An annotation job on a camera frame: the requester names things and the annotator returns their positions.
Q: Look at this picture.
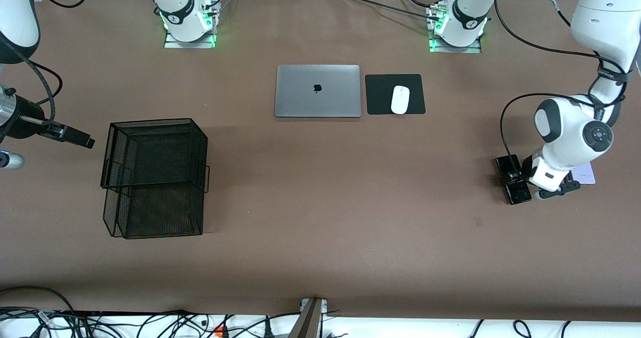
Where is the long black smartphone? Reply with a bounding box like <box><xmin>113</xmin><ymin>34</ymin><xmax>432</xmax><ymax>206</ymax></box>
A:
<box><xmin>495</xmin><ymin>155</ymin><xmax>533</xmax><ymax>205</ymax></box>

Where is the lavender flip phone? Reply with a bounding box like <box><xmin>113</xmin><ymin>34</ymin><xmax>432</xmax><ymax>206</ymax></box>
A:
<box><xmin>571</xmin><ymin>162</ymin><xmax>596</xmax><ymax>185</ymax></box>

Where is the black mesh two-tier tray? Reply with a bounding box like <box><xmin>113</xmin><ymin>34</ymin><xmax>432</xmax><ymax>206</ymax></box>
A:
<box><xmin>100</xmin><ymin>118</ymin><xmax>210</xmax><ymax>239</ymax></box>

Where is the white computer mouse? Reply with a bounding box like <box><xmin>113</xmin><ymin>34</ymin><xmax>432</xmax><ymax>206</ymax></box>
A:
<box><xmin>391</xmin><ymin>86</ymin><xmax>410</xmax><ymax>115</ymax></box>

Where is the black mouse pad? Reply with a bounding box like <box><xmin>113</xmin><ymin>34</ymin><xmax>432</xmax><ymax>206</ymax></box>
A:
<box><xmin>365</xmin><ymin>74</ymin><xmax>426</xmax><ymax>115</ymax></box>

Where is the silver closed laptop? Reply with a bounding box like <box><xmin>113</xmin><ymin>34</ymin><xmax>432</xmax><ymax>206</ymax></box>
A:
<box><xmin>274</xmin><ymin>65</ymin><xmax>362</xmax><ymax>118</ymax></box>

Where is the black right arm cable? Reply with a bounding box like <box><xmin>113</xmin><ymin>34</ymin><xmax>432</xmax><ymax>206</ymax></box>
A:
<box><xmin>0</xmin><ymin>0</ymin><xmax>90</xmax><ymax>143</ymax></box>

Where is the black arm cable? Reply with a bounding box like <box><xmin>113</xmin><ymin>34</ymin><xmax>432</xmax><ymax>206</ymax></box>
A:
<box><xmin>493</xmin><ymin>0</ymin><xmax>626</xmax><ymax>171</ymax></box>
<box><xmin>0</xmin><ymin>0</ymin><xmax>90</xmax><ymax>143</ymax></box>

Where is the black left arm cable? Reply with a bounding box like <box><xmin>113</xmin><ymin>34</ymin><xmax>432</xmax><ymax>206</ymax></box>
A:
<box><xmin>493</xmin><ymin>0</ymin><xmax>626</xmax><ymax>171</ymax></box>

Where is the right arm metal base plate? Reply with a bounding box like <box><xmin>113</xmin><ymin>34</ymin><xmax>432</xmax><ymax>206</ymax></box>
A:
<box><xmin>164</xmin><ymin>27</ymin><xmax>217</xmax><ymax>49</ymax></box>

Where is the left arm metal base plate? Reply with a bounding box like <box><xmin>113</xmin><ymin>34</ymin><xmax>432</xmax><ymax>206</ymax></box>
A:
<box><xmin>429</xmin><ymin>35</ymin><xmax>482</xmax><ymax>54</ymax></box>

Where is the black arching cable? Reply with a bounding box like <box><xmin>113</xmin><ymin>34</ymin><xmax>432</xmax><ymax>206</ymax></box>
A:
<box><xmin>0</xmin><ymin>285</ymin><xmax>76</xmax><ymax>314</ymax></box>

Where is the black cable across table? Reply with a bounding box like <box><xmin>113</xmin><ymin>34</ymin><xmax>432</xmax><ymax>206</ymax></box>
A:
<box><xmin>342</xmin><ymin>0</ymin><xmax>441</xmax><ymax>19</ymax></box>

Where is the aluminium camera post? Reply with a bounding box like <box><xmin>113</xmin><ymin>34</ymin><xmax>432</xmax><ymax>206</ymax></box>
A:
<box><xmin>288</xmin><ymin>298</ymin><xmax>329</xmax><ymax>338</ymax></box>

